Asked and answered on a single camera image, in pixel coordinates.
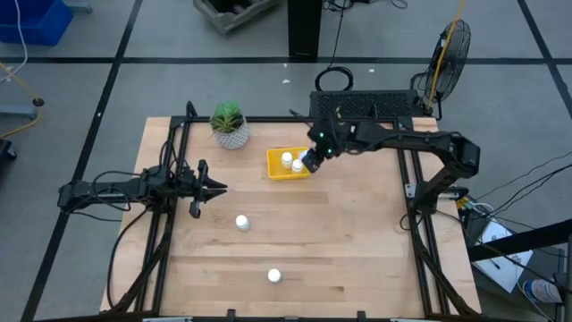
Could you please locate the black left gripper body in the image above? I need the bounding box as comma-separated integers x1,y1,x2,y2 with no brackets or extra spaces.
178,159,210,219

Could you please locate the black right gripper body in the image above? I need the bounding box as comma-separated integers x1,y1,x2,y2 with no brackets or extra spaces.
307,116,354,159

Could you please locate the yellow plastic basket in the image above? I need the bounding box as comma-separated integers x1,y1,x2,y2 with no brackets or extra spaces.
265,146,313,182

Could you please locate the succulent in patterned white pot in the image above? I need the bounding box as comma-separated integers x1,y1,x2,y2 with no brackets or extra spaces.
209,100,251,151

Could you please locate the black floor fan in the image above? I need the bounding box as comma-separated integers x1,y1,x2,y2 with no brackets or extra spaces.
409,18,473,122

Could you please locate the power strip with plugs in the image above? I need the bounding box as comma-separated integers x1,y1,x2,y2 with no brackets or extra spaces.
455,195,495,216

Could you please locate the grey moulded packaging tray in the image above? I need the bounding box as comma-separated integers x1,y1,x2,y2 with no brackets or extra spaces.
192,0,279,35

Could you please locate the grey metal bar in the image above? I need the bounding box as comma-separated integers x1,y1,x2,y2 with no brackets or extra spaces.
0,105,39,121

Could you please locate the black floor stand foot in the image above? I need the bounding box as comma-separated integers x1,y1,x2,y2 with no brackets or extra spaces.
0,138,18,163

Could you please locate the white paper sheet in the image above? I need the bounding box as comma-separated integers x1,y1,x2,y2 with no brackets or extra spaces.
472,218,534,294

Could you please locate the black metal beam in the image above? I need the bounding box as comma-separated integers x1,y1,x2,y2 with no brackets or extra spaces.
467,217,572,263

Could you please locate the blue plastic bin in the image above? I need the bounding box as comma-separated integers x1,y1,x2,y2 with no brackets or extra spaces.
0,0,74,47

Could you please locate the grey metal pole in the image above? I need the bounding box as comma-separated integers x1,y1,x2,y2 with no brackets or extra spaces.
553,234,572,322

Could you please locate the black aluminium table frame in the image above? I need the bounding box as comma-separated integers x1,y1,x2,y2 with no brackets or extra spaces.
100,101,483,322

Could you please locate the black coiled cable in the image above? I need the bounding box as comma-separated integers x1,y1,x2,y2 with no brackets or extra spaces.
314,0,355,93

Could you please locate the black upright post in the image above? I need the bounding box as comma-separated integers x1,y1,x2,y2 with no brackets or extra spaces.
287,0,324,63

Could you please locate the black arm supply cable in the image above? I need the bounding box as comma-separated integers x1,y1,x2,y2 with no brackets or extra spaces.
105,206,152,309

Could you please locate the yellow hanging cable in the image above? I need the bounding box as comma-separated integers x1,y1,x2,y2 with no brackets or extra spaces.
426,0,466,112

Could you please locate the yellow floor cable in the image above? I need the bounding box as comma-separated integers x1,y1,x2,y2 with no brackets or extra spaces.
0,61,44,140

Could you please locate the black floor cable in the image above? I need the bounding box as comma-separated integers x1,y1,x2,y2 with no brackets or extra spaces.
491,163,572,212
473,151,572,202

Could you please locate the thin white floor cable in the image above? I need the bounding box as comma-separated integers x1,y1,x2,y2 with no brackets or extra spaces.
0,0,29,84

